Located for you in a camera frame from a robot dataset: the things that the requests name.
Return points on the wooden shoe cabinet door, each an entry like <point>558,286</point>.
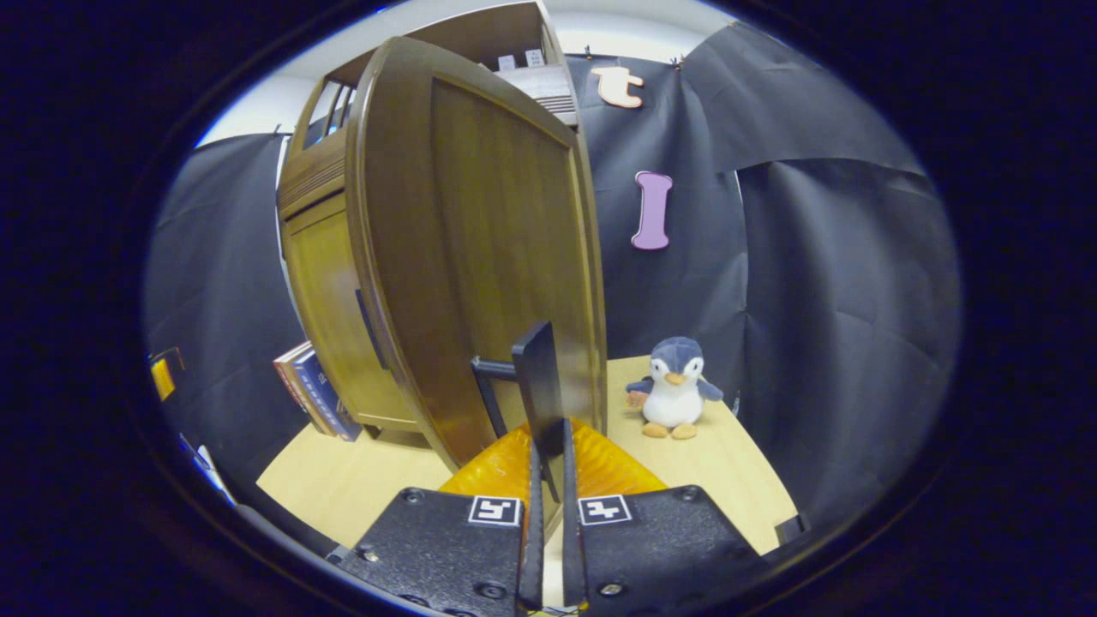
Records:
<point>480,214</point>
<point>330,291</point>

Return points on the penguin plush toy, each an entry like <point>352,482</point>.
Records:
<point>675,390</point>

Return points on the black backdrop cloth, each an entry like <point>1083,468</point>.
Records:
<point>840,300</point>

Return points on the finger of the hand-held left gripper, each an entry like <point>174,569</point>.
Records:
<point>163,379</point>

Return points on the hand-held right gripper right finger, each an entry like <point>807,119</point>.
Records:
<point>572,548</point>

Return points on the wooden double-door shoe cabinet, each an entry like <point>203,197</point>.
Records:
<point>326,274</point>

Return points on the blue book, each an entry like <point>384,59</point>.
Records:
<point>321,390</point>

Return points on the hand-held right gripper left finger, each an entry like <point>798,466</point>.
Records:
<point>536,548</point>

